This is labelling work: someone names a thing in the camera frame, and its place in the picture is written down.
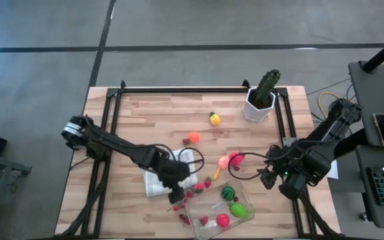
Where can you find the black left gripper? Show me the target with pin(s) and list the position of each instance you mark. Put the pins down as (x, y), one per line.
(173, 173)

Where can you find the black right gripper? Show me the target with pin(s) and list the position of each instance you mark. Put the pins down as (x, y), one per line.
(292, 188)

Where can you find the orange toy tangerine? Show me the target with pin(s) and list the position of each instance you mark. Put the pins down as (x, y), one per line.
(194, 137)

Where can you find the dark red toy cherry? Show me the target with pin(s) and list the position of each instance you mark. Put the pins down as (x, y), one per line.
(181, 216)

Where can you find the toy peach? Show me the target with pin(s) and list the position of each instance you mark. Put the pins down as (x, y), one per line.
(223, 162)

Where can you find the green striped toy watermelon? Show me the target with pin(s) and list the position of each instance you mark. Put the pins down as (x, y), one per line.
(228, 193)

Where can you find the light green toy melon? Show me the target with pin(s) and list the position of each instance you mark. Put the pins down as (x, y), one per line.
(238, 210)

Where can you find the large red ribbed toy fruit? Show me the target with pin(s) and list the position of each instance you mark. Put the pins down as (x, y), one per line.
(236, 159)

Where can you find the yellow toy pepper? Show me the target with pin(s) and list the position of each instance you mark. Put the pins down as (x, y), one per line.
(215, 120)

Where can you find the red toy apple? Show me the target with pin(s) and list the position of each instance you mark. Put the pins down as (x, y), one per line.
(223, 220)

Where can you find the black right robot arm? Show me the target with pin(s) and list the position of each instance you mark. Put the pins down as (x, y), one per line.
(325, 130)

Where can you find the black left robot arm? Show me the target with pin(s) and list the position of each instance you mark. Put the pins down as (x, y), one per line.
(122, 146)

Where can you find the clear plastic tupperware container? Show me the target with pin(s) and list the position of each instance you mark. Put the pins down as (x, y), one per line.
(208, 206)

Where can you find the white checked cloth towel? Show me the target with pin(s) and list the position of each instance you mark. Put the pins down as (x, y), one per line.
(155, 186)

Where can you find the white paper sheet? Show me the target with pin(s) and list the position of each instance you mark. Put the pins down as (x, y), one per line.
(333, 171)

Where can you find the white hexagonal plant pot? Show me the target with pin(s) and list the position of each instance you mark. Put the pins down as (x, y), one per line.
(255, 113)

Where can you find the dark grey desk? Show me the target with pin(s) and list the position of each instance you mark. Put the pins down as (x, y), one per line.
(378, 156)
(372, 96)

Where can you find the green cactus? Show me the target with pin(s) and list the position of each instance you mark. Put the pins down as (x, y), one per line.
(267, 85)

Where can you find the black pole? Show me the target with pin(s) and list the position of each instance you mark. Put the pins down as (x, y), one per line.
(383, 53)

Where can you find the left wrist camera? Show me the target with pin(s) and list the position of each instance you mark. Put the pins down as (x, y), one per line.
(176, 195)

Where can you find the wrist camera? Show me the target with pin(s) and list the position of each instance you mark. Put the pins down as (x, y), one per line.
(176, 195)
(268, 179)

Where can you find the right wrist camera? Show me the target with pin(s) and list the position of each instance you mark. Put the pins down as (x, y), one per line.
(268, 179)

